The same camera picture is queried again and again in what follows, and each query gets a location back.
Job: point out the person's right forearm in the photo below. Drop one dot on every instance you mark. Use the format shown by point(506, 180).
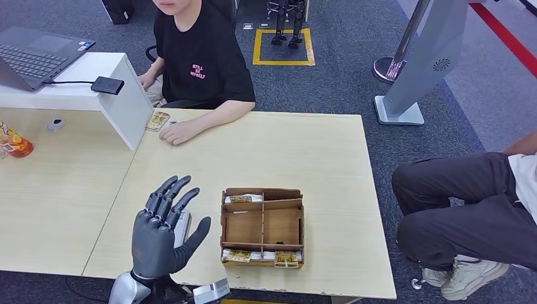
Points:
point(524, 144)
point(156, 67)

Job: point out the black case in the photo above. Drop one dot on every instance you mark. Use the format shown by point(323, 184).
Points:
point(119, 10)

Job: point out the red floor tape strip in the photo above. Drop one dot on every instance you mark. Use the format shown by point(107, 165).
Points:
point(507, 40)

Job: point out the orange drink bottle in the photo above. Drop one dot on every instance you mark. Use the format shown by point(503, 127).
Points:
point(16, 147)

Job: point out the black humanoid robot legs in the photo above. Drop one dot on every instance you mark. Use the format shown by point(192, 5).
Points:
point(280, 25)

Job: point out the yellow floor tape square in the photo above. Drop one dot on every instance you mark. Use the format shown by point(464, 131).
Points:
point(285, 63)

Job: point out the dark grey laptop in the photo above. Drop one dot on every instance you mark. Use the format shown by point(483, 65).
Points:
point(33, 58)

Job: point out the person's left hand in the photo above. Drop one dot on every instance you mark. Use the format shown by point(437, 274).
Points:
point(178, 132)

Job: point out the beige sneaker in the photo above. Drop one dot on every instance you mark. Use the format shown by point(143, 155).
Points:
point(474, 279)
point(432, 277)

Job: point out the small chrome caster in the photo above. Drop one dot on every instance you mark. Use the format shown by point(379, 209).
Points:
point(416, 284)

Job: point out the white card sleeve stack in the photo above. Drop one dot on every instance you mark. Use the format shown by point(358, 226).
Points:
point(256, 256)
point(268, 256)
point(256, 198)

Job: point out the person's right hand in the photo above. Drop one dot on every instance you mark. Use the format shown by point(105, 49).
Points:
point(147, 80)

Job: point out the person's left forearm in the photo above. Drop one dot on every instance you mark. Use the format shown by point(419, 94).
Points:
point(222, 115)

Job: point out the small black box device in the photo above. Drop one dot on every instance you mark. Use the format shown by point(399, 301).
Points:
point(107, 85)

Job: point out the wooden divided organizer box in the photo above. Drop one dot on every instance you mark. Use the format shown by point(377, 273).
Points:
point(277, 226)

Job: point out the white desk riser shelf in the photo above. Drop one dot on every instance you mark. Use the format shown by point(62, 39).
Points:
point(121, 109)

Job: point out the grey kiosk stand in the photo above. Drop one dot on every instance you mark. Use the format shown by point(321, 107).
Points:
point(428, 54)

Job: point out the person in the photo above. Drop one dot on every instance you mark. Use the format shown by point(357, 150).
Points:
point(461, 210)
point(201, 54)

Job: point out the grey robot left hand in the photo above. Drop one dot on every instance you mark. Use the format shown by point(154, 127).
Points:
point(153, 243)

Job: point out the chrome stanchion post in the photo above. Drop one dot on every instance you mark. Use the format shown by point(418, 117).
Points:
point(388, 69)

